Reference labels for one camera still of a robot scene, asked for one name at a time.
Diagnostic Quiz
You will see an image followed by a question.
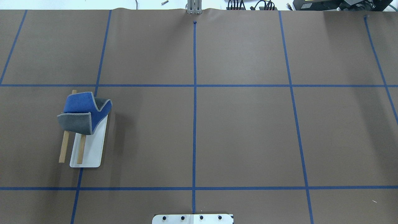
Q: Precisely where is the grey blue towel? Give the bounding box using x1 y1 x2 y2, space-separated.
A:
57 92 113 136

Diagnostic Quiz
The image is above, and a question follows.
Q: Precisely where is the wooden towel rack white base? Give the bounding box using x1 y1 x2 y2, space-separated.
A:
58 90 108 168

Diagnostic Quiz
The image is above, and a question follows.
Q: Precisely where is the aluminium frame post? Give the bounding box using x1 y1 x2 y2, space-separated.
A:
186 0 203 14

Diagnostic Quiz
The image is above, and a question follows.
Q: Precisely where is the white central pedestal column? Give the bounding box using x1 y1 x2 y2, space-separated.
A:
152 214 234 224

